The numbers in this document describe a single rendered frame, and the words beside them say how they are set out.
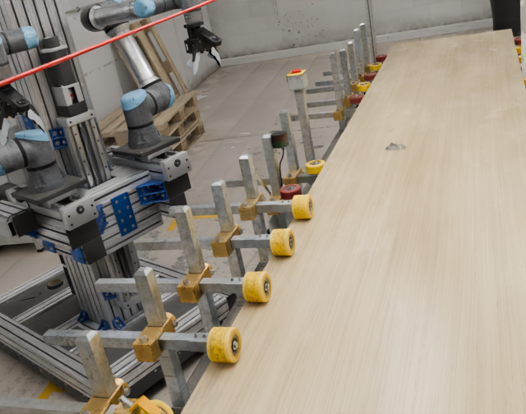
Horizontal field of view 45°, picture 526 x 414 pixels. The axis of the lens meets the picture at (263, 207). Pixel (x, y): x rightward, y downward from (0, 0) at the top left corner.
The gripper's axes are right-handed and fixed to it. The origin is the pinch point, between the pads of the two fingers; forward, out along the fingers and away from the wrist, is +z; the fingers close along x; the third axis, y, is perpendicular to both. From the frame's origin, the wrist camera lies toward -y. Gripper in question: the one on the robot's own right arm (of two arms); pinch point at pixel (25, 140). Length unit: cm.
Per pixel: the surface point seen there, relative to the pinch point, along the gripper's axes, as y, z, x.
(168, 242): -45, 36, -13
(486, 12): 219, 111, -820
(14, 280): 201, 132, -49
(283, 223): -40, 57, -70
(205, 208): -36, 36, -37
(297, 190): -50, 41, -70
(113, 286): -50, 37, 12
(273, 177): -39, 37, -70
